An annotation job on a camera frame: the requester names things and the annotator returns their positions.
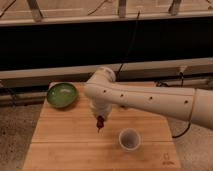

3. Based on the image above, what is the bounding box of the black cable on floor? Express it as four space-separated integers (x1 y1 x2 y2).
155 79 193 139

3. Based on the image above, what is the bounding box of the green ceramic bowl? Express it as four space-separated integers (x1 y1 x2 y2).
46 82 78 108

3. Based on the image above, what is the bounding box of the black hanging cable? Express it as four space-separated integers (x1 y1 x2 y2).
111 11 141 81

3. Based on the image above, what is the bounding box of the wooden cutting board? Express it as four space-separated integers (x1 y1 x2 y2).
23 83 181 171

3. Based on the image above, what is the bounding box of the dark red dried pepper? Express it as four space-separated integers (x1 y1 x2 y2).
96 116 105 133

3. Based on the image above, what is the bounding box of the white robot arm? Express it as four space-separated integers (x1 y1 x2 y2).
84 67 213 130

